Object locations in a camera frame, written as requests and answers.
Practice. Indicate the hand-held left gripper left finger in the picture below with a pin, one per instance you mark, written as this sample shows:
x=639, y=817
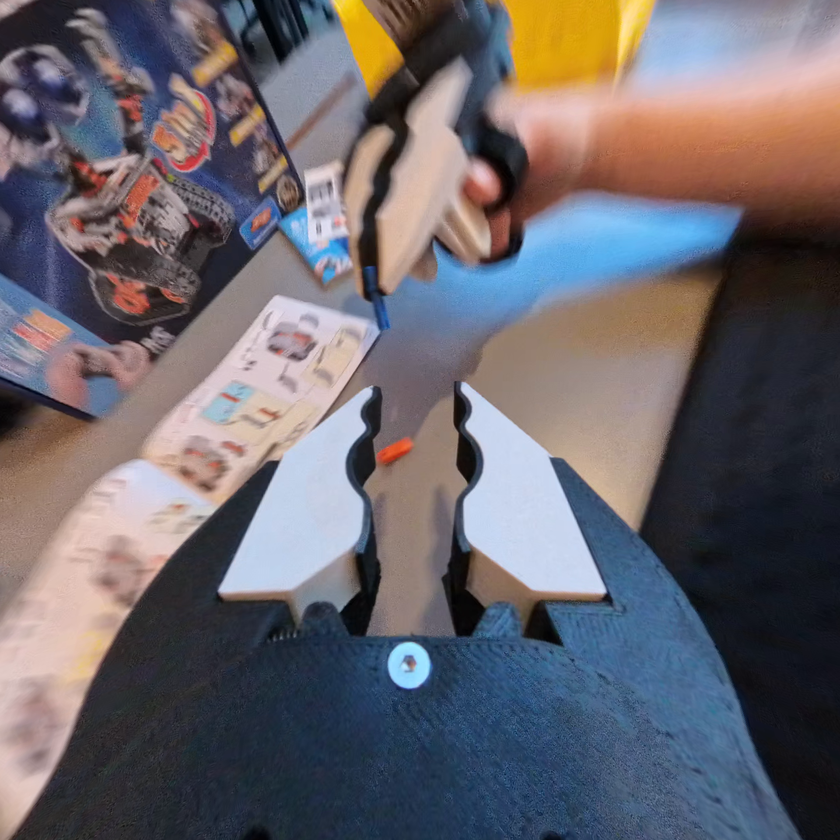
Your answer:
x=302, y=525

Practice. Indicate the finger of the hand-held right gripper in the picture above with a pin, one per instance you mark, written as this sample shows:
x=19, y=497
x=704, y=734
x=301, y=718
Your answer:
x=364, y=197
x=426, y=184

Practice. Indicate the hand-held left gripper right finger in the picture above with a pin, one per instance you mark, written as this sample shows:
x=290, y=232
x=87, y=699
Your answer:
x=525, y=525

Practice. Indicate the blue connector pin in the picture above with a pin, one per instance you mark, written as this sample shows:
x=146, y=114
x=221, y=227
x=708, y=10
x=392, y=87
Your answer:
x=379, y=302

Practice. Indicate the orange building brick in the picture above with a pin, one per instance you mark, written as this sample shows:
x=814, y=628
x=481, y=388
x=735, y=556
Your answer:
x=394, y=451

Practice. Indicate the person's right forearm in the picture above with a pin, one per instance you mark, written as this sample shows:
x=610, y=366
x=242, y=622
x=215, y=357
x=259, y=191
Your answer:
x=722, y=138

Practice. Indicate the person's right hand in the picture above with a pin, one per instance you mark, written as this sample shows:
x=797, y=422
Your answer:
x=558, y=144

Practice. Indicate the blue sticker sheet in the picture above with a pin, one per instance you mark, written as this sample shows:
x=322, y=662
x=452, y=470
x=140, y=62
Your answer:
x=321, y=223

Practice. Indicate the yellow storage bin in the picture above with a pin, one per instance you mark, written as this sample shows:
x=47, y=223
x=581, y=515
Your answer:
x=571, y=39

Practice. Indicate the open instruction booklet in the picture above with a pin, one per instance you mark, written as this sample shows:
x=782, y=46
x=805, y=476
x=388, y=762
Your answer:
x=229, y=407

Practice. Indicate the black perforated panel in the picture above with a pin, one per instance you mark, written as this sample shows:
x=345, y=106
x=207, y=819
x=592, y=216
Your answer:
x=754, y=525

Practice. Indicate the blue robot kit box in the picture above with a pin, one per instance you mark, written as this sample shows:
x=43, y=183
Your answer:
x=131, y=197

